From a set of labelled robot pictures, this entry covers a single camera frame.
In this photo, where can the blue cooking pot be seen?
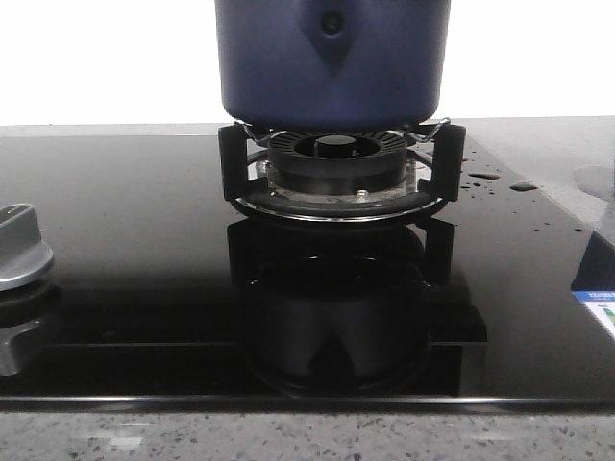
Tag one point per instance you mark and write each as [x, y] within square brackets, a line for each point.
[331, 66]

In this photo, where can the black pot support grate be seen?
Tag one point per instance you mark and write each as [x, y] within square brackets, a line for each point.
[433, 170]

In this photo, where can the black gas burner head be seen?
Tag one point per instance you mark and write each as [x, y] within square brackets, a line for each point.
[337, 164]

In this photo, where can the black glass cooktop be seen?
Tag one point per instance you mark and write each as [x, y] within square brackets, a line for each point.
[163, 297]

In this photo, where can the silver stove control knob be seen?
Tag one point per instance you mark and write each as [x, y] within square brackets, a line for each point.
[25, 256]

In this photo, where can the blue white energy label sticker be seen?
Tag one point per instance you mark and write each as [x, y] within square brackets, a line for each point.
[600, 304]

